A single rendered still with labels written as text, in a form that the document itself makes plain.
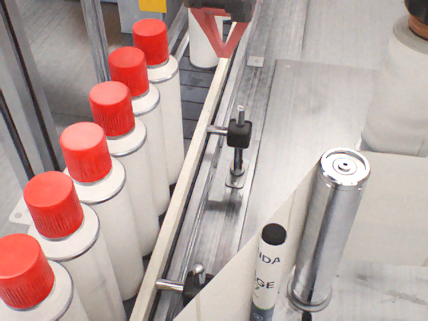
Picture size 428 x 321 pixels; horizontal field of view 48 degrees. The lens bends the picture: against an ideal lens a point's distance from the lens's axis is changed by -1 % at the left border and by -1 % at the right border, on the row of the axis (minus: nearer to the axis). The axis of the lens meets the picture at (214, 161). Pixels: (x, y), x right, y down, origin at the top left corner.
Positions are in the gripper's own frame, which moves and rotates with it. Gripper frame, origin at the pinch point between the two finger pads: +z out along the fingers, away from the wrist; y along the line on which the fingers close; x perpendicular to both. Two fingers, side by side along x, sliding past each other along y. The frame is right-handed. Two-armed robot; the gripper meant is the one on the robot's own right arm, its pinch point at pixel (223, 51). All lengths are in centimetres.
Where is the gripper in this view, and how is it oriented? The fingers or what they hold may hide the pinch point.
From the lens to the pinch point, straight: 56.1
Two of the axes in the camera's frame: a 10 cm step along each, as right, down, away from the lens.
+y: 1.9, -7.1, 6.8
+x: -9.8, -1.4, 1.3
